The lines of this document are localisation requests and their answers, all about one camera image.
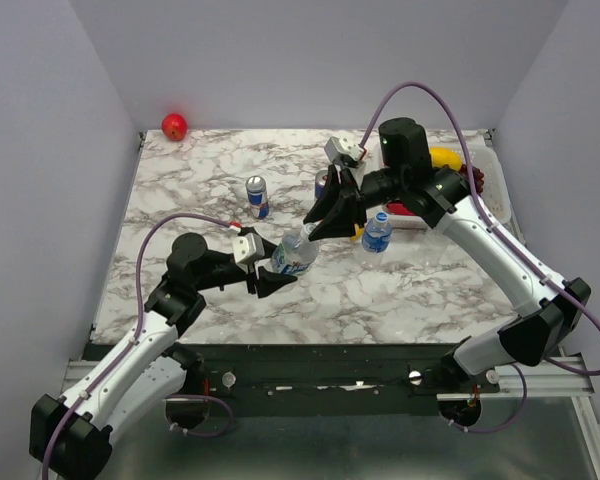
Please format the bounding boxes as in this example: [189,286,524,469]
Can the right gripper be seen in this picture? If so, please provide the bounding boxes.
[302,164,405,243]

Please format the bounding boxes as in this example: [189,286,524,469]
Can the small clear labelled bottle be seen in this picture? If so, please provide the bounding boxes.
[271,228,319,276]

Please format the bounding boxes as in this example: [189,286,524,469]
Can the blue label plastic bottle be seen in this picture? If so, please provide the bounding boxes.
[361,212,392,254]

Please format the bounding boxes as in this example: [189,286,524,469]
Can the clear plastic bottle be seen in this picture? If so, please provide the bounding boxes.
[416,229,449,267]

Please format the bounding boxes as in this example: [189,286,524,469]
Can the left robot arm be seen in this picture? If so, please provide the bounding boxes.
[29,228,296,479]

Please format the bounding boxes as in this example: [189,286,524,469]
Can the right blue energy drink can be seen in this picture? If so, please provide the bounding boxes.
[314,169,328,200]

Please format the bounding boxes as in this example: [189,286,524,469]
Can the blue energy drink can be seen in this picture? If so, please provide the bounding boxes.
[245,175,269,219]
[314,169,328,200]

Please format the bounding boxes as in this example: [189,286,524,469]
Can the yellow snack packet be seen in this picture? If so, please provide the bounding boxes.
[349,225,365,242]

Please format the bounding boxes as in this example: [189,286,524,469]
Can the red dragon fruit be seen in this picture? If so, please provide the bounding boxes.
[386,202,413,216]

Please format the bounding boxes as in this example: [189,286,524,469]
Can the left blue energy drink can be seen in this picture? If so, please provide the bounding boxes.
[245,175,269,219]

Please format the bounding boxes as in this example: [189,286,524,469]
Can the yellow mango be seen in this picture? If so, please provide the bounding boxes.
[429,147,463,171]

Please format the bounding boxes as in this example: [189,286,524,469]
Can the dark red grape bunch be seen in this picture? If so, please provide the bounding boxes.
[459,164,485,195]

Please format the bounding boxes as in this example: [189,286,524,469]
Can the white plastic basket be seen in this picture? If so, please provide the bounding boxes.
[382,145,511,230]

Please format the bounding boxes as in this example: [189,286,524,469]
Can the red apple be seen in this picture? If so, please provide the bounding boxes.
[161,113,188,142]

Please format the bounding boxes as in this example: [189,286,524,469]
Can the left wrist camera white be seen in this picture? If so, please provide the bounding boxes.
[232,233,265,266]

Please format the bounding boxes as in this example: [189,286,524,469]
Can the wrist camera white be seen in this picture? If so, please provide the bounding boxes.
[324,136,366,169]
[232,233,265,266]

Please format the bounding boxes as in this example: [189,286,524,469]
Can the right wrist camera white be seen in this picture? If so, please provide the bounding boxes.
[324,136,366,169]

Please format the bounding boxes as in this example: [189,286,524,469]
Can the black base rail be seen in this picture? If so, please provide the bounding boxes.
[164,343,500,418]

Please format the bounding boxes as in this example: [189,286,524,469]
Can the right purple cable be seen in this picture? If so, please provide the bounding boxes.
[359,82,600,434]

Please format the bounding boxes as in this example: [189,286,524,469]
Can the purple cable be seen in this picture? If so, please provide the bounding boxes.
[40,213,244,480]
[359,82,600,434]

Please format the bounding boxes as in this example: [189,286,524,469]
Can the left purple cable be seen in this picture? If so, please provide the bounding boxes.
[40,213,244,480]

